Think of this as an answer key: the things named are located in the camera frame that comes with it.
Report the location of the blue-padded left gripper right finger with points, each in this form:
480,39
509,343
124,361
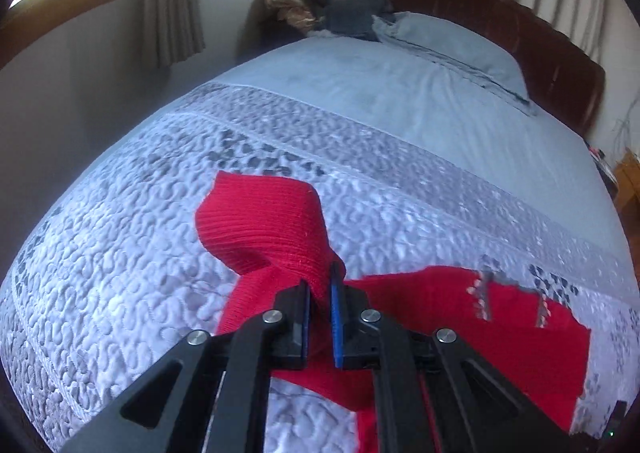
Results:
351,343

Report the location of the dark wooden headboard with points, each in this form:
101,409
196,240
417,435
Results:
559,76

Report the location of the pile of dark clothes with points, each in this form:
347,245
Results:
349,18

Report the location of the light blue pillow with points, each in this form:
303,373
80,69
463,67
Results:
461,50

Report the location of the grey quilted bedspread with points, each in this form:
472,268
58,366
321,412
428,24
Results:
114,275

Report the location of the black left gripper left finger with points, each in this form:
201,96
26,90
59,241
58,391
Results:
290,347

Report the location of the light blue bed sheet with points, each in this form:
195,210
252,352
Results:
535,157

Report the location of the wooden desk cabinet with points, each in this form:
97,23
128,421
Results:
626,173

